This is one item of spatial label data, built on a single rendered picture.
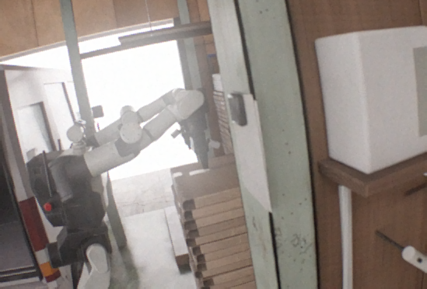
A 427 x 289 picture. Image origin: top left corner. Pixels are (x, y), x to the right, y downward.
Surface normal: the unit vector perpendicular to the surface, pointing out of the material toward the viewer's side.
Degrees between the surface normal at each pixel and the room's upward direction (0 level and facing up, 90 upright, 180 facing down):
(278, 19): 90
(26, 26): 90
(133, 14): 90
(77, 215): 99
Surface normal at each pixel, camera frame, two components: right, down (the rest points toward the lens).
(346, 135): -0.96, 0.21
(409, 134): 0.24, 0.14
